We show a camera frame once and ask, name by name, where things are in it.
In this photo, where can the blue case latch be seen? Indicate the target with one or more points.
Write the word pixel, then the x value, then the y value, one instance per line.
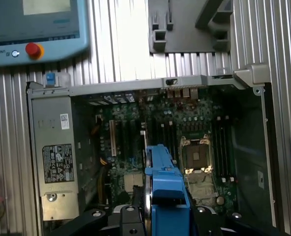
pixel 50 79

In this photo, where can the green motherboard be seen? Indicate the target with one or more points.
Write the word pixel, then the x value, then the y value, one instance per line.
pixel 133 164

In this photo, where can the black expansion slot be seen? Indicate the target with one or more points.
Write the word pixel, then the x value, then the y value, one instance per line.
pixel 121 137
pixel 131 137

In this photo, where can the silver power supply unit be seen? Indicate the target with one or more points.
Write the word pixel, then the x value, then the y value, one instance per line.
pixel 54 137

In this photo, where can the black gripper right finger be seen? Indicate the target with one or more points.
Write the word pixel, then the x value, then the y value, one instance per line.
pixel 204 221

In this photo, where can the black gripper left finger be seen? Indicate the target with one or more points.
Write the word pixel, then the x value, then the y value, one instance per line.
pixel 131 221

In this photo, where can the CPU socket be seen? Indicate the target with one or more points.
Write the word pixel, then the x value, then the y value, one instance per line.
pixel 197 155

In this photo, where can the round coin battery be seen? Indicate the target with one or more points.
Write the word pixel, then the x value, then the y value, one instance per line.
pixel 220 200

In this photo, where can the blue-grey teach pendant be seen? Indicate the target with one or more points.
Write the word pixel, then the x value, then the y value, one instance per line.
pixel 7 32

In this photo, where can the white expansion slot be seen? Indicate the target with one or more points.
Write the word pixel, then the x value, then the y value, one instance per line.
pixel 113 137

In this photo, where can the black RAM slot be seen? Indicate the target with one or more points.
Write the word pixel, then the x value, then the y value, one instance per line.
pixel 224 150
pixel 164 134
pixel 173 140
pixel 217 147
pixel 157 132
pixel 231 150

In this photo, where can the open grey PC case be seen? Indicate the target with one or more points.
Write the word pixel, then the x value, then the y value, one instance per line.
pixel 248 137

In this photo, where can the grey parts rack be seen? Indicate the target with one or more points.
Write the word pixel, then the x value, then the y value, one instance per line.
pixel 184 29

